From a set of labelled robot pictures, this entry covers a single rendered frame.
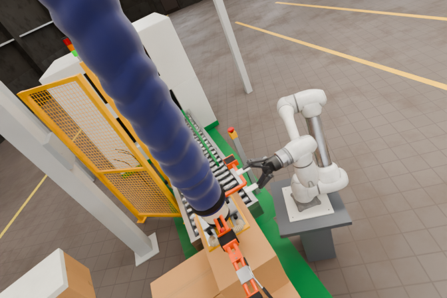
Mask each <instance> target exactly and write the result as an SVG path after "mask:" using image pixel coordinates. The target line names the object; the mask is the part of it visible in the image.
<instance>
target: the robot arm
mask: <svg viewBox="0 0 447 298"><path fill-rule="evenodd" d="M326 101H327V97H326V95H325V93H324V91H323V90H319V89H309V90H304V91H301V92H298V93H296V94H292V95H290V96H285V97H283V98H280V99H279V101H278V103H277V112H278V114H279V115H280V117H281V118H282V119H283V121H284V123H285V127H286V129H287V132H288V135H289V137H290V140H291V141H290V142H289V143H288V144H287V145H286V146H285V147H283V148H282V149H280V150H278V151H276V152H275V153H274V155H272V156H271V157H269V158H267V157H266V156H262V157H260V158H252V159H248V160H247V164H246V165H244V166H243V167H242V168H241V169H239V170H238V171H236V172H235V173H236V174H237V176H240V175H241V174H243V173H244V172H246V171H248V170H250V169H251V168H261V171H262V175H261V177H260V178H259V180H258V181H257V183H254V184H252V185H250V186H249V187H247V188H246V189H244V191H245V193H246V194H248V193H250V192H251V191H253V190H255V189H257V188H259V189H260V190H261V189H262V188H263V187H264V186H265V185H266V183H268V181H270V179H272V178H273V177H274V175H273V174H272V172H273V171H278V170H280V169H281V168H286V167H288V166H289V165H291V164H293V168H294V171H295V174H294V175H293V176H292V178H291V191H292V193H291V194H290V195H291V197H292V198H293V200H294V202H295V203H296V205H297V207H298V211H299V212H302V211H303V210H306V209H308V208H311V207H313V206H316V205H321V201H320V200H319V199H318V197H317V195H319V194H328V193H331V192H336V191H339V190H341V189H343V188H344V187H346V186H347V184H348V183H349V179H348V176H347V173H346V172H345V171H344V170H343V169H342V168H338V167H337V165H336V164H335V163H334V162H332V160H331V155H330V152H329V147H328V144H327V139H326V136H325V131H324V128H323V123H322V120H321V115H320V113H321V111H322V106H324V105H325V104H326ZM299 112H300V113H301V114H302V116H303V117H304V118H305V120H306V123H307V127H308V131H309V135H304V136H299V133H298V130H297V127H296V124H295V121H294V117H293V115H294V114H296V113H299ZM312 153H315V158H316V161H317V166H316V164H315V162H314V161H313V158H312ZM260 162H263V163H260Z"/></svg>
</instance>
